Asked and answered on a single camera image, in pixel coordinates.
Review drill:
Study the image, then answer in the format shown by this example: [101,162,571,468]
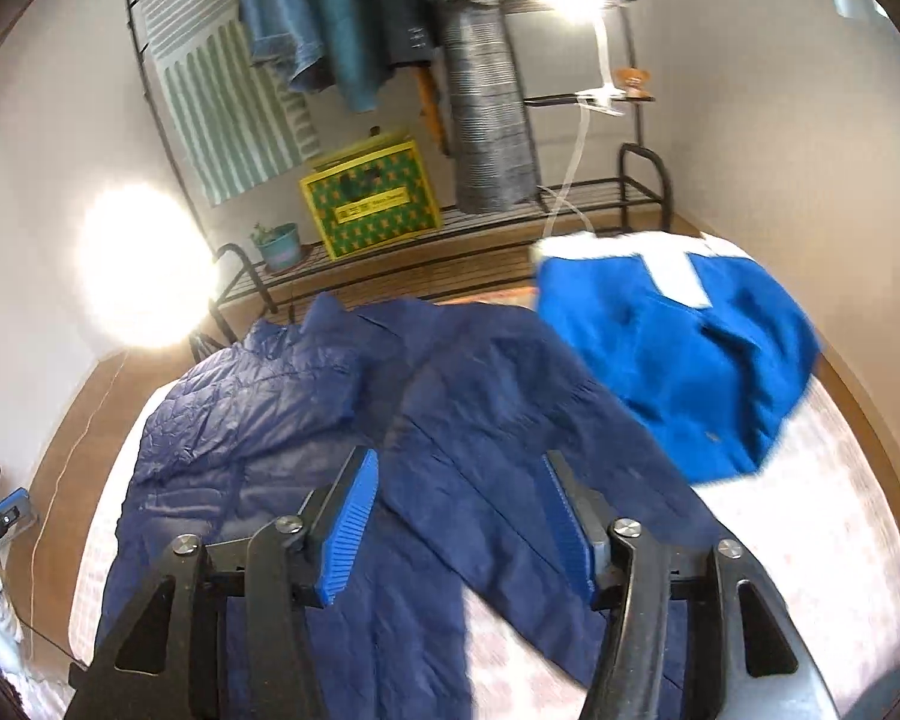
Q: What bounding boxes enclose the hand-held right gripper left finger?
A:
[67,446,380,720]

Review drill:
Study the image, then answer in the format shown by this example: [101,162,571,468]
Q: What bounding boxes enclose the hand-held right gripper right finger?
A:
[544,450,841,720]

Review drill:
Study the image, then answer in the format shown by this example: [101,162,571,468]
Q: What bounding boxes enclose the navy puffer jacket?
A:
[94,292,728,720]

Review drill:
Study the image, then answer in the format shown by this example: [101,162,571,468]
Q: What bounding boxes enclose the black metal clothes rack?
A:
[124,0,676,346]

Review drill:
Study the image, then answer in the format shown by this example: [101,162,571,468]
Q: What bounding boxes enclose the blue sweater with white trim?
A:
[532,232,822,485]

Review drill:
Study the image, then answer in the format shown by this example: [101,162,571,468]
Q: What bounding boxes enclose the bed with checked sheet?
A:
[67,229,900,720]

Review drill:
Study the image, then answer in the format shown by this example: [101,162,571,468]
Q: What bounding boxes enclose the potted plant in teal pot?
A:
[250,221,302,272]

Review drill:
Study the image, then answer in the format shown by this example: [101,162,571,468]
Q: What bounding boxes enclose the yellow patterned storage box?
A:
[300,136,443,262]

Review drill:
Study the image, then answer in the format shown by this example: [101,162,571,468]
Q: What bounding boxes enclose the grey plaid garment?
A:
[427,0,537,215]

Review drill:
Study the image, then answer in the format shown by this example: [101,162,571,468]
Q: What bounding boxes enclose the orange hanging cloth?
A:
[418,67,451,155]

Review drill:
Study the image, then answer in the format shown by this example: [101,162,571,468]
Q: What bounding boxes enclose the green white striped towel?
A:
[139,0,320,203]

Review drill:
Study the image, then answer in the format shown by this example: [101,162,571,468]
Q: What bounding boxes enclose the small teddy bear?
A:
[615,67,655,102]

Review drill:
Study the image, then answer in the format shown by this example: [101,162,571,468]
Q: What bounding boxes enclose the white clip lamp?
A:
[532,0,638,241]

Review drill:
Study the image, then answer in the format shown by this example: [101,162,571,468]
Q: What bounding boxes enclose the teal shirt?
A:
[292,0,391,113]

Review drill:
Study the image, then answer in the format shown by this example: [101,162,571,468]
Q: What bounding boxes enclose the dark suit jacket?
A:
[364,0,440,68]

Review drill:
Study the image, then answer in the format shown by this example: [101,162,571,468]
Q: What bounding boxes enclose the denim shirt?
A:
[236,0,327,95]

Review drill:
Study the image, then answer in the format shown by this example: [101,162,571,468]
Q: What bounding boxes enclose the ring light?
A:
[75,180,218,350]

